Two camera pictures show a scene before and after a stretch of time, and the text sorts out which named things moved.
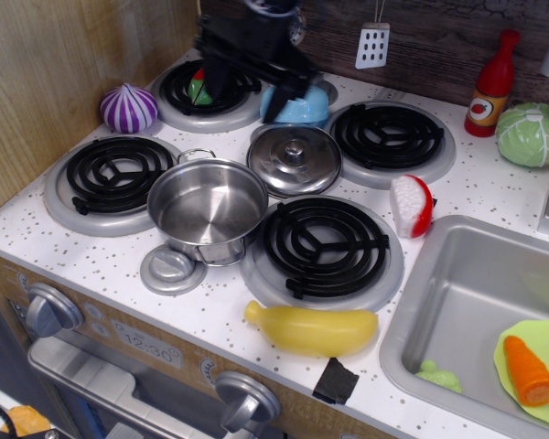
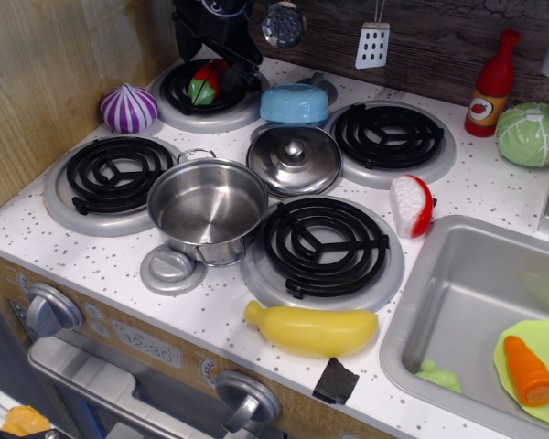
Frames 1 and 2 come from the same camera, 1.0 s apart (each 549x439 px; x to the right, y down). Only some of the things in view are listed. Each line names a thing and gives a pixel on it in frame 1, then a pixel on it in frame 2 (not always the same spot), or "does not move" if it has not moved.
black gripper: x=260 y=47 -> x=231 y=35
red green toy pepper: x=198 y=91 does not move
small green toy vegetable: x=443 y=379 does not move
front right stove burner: x=325 y=251 does not move
